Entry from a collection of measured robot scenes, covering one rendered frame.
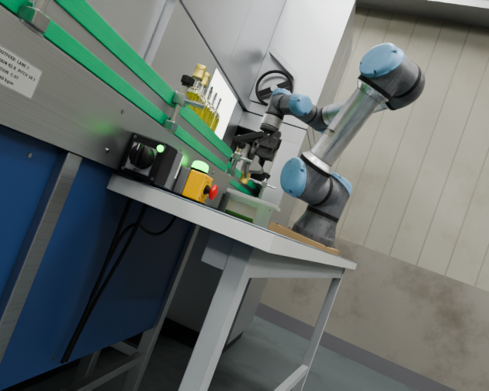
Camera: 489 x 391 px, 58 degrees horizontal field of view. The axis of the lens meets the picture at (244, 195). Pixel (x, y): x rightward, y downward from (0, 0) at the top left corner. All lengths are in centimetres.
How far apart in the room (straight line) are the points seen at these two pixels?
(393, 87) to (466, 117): 275
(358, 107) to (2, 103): 100
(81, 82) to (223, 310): 44
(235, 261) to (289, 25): 204
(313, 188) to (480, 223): 264
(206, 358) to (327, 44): 207
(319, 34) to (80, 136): 205
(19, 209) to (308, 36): 214
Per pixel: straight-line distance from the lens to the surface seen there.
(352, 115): 136
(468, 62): 428
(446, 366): 389
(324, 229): 146
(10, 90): 62
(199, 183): 110
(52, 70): 66
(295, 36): 264
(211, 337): 81
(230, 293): 79
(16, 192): 71
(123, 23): 132
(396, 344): 385
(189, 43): 162
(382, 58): 136
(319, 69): 255
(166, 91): 98
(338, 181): 147
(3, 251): 74
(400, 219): 386
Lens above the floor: 75
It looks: 3 degrees up
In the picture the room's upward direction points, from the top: 21 degrees clockwise
